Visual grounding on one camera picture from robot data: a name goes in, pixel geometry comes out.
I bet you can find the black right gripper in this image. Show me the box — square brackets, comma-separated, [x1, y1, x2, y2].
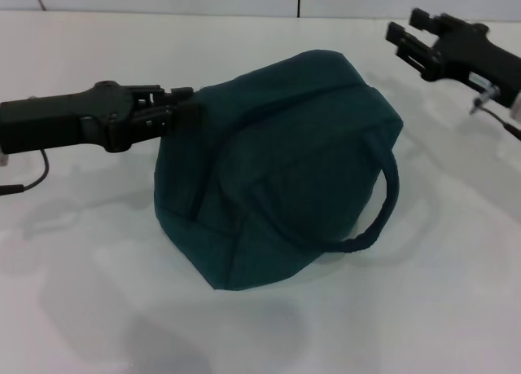
[384, 7, 521, 109]

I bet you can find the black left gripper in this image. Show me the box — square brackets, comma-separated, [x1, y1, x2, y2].
[0, 79, 204, 156]

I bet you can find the dark teal insulated lunch bag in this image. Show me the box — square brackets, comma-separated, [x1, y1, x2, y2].
[153, 48, 405, 293]

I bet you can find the grey left arm cable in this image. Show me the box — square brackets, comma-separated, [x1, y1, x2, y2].
[0, 147, 51, 196]

